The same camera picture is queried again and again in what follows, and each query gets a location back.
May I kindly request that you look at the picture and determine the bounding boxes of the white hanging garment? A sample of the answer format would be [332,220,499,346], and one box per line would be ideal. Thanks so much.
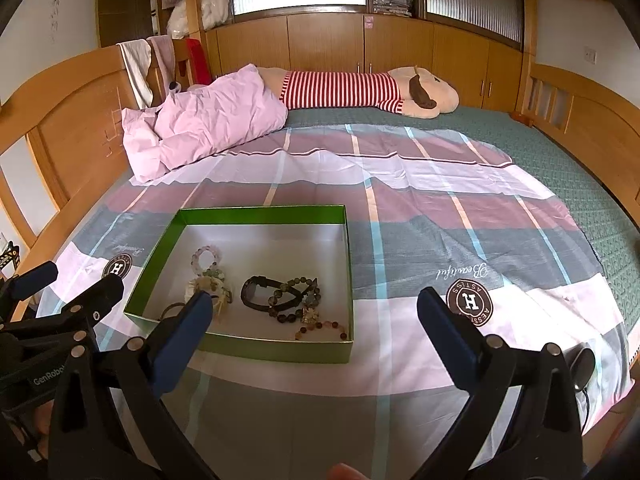
[117,38,153,110]

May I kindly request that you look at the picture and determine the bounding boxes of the red cloth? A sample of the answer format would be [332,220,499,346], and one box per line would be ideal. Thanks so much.
[186,38,213,86]

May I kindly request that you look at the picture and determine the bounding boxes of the black cable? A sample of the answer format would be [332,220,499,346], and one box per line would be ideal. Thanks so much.
[577,389,596,423]

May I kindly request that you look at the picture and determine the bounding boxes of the clear crystal bead bracelet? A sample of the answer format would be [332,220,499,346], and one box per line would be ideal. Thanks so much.
[190,245,223,276]

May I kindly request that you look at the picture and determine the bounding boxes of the person's right hand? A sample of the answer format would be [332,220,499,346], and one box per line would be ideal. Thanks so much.
[327,462,368,480]

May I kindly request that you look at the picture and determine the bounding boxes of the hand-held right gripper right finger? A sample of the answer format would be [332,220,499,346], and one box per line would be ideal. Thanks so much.
[410,287,583,480]

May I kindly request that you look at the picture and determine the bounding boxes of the wooden bed headboard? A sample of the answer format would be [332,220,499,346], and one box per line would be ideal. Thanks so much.
[0,37,211,281]

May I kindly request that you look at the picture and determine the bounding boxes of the black wristband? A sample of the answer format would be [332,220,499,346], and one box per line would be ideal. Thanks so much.
[241,275,306,313]

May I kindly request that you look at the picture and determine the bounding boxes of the plaid bed sheet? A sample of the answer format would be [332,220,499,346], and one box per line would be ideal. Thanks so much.
[37,122,631,480]

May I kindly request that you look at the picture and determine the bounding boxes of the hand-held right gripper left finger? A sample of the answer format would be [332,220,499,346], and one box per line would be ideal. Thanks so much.
[47,291,221,480]

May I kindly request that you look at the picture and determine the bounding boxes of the pink hanging garment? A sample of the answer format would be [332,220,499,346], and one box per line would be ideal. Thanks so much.
[150,35,176,86]

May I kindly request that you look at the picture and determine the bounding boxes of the black round puck device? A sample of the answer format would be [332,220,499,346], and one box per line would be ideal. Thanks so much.
[565,347,597,391]

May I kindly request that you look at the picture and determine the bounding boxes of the small toy guitars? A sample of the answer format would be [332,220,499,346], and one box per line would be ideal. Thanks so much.
[0,240,21,275]

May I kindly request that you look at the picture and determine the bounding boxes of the brown bead bracelet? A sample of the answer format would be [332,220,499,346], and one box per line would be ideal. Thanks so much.
[267,274,321,325]

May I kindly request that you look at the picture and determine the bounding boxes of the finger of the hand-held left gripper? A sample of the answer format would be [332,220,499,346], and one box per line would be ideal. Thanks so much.
[62,274,126,333]
[0,261,59,311]

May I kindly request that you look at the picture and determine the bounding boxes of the striped plush doll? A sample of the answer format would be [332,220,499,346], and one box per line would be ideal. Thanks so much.
[257,64,460,121]

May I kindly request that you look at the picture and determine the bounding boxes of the green cardboard box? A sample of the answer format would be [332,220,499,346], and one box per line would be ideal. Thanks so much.
[123,205,355,365]

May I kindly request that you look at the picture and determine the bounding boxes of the pink quilt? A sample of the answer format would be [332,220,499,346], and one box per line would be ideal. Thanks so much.
[121,64,288,184]

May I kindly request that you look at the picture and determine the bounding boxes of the red and white bead bracelet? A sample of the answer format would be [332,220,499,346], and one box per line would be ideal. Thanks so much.
[294,310,349,342]

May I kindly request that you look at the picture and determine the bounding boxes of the white plastic bags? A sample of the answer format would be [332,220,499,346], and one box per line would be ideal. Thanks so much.
[166,0,233,38]

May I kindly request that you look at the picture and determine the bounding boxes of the wooden bed footboard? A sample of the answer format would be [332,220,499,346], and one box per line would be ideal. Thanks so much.
[515,62,640,196]

